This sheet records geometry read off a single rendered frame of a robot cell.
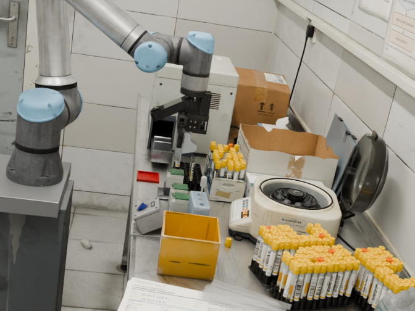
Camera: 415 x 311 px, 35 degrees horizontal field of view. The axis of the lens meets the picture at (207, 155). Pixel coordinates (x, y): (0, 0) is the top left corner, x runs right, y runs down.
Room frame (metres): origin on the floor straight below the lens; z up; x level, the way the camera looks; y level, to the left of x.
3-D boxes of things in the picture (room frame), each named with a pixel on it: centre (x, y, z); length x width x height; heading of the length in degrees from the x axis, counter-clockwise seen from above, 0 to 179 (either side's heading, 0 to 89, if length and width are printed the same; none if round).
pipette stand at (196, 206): (1.52, 0.00, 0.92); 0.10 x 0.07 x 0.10; 10
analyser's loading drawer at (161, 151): (2.04, 0.16, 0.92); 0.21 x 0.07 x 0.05; 8
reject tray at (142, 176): (1.84, 0.17, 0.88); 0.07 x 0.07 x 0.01; 8
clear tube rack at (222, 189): (1.87, -0.06, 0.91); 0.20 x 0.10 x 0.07; 8
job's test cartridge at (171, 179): (1.74, 0.08, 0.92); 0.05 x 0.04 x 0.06; 97
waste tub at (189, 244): (1.36, 0.01, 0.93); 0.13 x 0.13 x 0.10; 5
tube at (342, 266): (1.29, -0.34, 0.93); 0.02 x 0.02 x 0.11
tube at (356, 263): (1.31, -0.37, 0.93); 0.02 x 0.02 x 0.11
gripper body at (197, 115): (1.74, 0.06, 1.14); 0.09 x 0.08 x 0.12; 97
